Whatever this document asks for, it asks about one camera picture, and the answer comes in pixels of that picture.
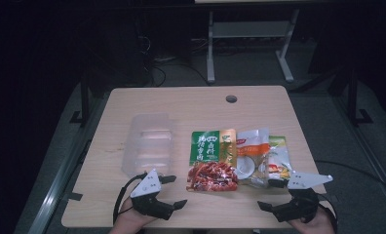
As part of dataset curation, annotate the white and green packet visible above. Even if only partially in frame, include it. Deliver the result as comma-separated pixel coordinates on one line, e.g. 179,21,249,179
267,135,293,180

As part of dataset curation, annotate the green and red packet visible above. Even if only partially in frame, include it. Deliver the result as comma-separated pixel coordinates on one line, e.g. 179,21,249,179
186,129,240,193

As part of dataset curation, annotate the clear plastic container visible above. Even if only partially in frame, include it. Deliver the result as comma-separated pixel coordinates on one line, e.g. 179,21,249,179
121,112,176,178

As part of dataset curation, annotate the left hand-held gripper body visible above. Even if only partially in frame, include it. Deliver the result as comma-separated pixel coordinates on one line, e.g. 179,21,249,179
130,168,175,221

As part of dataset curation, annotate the aluminium floor rail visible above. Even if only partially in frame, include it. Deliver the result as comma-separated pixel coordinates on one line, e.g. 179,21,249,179
331,96,386,211
26,96,109,234

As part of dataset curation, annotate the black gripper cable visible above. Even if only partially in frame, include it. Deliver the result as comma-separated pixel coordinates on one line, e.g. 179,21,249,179
317,192,339,234
112,173,147,226

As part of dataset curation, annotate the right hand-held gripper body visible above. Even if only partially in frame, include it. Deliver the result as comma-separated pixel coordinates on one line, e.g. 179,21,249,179
273,171,334,224

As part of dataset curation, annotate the thin black looped cable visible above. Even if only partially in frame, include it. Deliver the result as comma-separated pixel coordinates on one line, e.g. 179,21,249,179
141,35,212,88

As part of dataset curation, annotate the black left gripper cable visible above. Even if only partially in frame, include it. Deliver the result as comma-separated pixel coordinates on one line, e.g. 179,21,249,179
112,173,147,226

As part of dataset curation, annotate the black floor cable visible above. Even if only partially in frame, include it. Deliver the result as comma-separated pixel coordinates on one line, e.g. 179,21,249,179
313,159,386,197

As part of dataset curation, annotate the person's right hand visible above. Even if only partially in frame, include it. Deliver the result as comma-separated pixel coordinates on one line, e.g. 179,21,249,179
289,201,337,234

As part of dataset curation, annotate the white metal table frame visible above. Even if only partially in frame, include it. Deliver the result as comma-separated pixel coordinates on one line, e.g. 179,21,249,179
194,0,301,84

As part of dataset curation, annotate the white and orange packet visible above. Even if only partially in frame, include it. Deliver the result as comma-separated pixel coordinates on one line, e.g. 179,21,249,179
235,128,271,189

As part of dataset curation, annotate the black tape piece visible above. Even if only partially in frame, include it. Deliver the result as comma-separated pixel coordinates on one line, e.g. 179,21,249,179
66,191,84,202

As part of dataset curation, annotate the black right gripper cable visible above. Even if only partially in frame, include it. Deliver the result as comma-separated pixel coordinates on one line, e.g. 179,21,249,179
317,192,339,234

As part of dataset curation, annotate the person's left hand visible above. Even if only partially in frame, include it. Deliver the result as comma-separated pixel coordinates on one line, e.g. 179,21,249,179
108,196,158,234

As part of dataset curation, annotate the black metal stand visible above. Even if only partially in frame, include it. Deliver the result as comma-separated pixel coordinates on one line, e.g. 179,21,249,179
69,73,92,127
346,66,374,127

